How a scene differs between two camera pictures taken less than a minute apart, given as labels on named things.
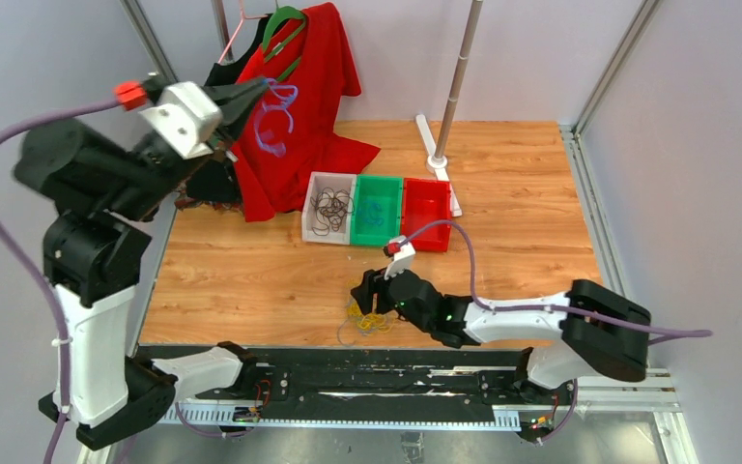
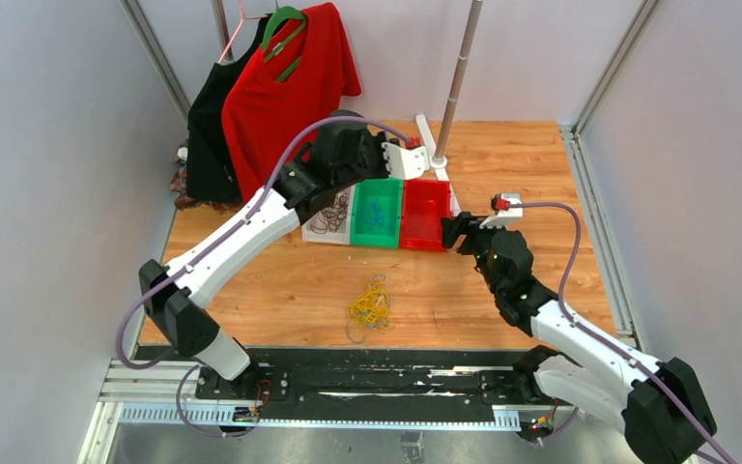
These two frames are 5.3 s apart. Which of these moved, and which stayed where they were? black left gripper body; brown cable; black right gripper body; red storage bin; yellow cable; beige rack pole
Moved: black left gripper body; black right gripper body
Stayed: yellow cable; brown cable; red storage bin; beige rack pole
